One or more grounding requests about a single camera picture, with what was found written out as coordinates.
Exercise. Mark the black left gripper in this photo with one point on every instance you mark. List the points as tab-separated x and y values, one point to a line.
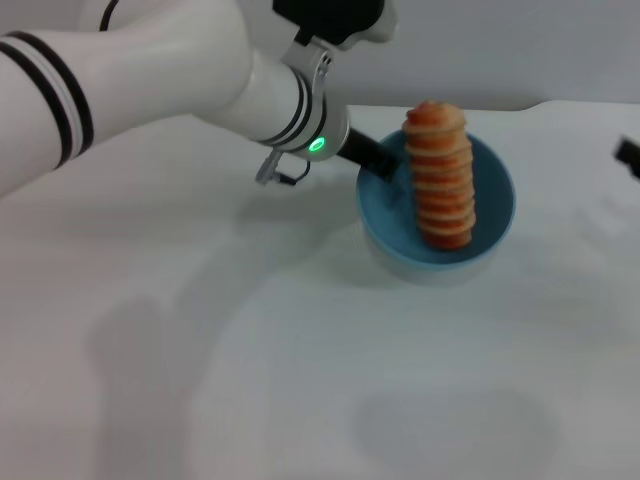
357	147

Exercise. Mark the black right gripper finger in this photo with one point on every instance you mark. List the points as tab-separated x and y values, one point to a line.
627	155

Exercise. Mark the ridged orange bread loaf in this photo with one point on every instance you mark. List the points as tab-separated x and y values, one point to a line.
442	180

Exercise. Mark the blue bowl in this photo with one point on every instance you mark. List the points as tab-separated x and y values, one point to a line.
390	225

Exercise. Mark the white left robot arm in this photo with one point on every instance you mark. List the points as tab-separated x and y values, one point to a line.
160	85

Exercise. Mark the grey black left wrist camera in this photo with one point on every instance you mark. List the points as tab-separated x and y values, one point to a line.
340	20

